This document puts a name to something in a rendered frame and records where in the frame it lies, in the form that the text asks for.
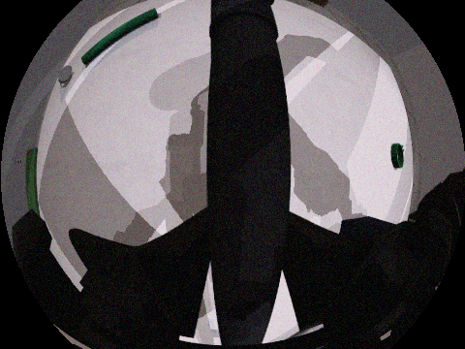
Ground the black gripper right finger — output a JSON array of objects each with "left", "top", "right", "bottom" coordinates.
[{"left": 282, "top": 213, "right": 410, "bottom": 333}]

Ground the dark green ring with two small tabs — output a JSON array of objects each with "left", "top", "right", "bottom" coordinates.
[{"left": 390, "top": 143, "right": 404, "bottom": 170}]

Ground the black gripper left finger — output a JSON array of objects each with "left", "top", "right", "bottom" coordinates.
[{"left": 69, "top": 207, "right": 210, "bottom": 338}]

